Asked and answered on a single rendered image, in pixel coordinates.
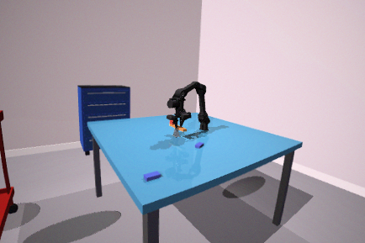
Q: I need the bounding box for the blue rectangular block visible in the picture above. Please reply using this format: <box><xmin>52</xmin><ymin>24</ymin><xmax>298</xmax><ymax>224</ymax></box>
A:
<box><xmin>144</xmin><ymin>172</ymin><xmax>161</xmax><ymax>182</ymax></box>

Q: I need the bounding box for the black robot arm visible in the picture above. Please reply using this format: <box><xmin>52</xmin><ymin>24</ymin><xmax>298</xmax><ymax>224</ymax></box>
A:
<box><xmin>167</xmin><ymin>82</ymin><xmax>210</xmax><ymax>130</ymax></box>

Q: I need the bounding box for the orange bar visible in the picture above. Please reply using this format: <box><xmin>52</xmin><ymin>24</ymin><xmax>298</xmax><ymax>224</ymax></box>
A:
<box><xmin>169</xmin><ymin>120</ymin><xmax>187</xmax><ymax>132</ymax></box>

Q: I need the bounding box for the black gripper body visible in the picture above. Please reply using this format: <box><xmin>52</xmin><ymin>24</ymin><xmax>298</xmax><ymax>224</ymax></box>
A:
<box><xmin>167</xmin><ymin>108</ymin><xmax>192</xmax><ymax>120</ymax></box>

